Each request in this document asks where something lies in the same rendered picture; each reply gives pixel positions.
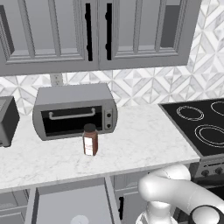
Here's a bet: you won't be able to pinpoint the grey open drawer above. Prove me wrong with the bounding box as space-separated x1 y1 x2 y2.
24 175 123 224

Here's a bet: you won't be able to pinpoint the pale pizza cutter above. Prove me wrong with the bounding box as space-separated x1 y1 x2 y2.
70 214 90 224

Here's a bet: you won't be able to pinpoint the grey cupboard door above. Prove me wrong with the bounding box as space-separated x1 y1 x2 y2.
0 0 100 76
98 0 203 71

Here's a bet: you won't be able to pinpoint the brown spice bottle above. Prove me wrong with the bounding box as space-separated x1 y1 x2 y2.
81 122 100 158

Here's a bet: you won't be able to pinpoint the black base cabinet handle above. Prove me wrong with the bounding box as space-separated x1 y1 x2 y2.
117 196 125 221

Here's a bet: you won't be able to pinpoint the dark grey toaster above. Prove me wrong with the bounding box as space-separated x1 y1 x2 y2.
0 95 21 149

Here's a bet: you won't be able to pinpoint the black cupboard door handle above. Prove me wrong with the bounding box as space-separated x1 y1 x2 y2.
84 3 94 62
105 3 114 61

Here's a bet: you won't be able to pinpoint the grey toaster oven handle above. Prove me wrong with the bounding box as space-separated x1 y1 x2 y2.
47 108 97 122

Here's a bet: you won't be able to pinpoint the black hob stove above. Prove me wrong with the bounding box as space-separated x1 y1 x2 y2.
157 98 224 202

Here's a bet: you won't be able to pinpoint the grey toaster oven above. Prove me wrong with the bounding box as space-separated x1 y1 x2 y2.
31 82 119 142

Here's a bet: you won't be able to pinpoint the grey base cabinet door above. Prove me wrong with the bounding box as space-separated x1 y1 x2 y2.
113 171 153 224

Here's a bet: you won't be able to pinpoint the grey base cabinet drawers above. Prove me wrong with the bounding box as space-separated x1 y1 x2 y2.
0 188 31 224

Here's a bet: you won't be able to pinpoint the grey wall socket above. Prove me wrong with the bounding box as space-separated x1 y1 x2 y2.
49 73 64 88

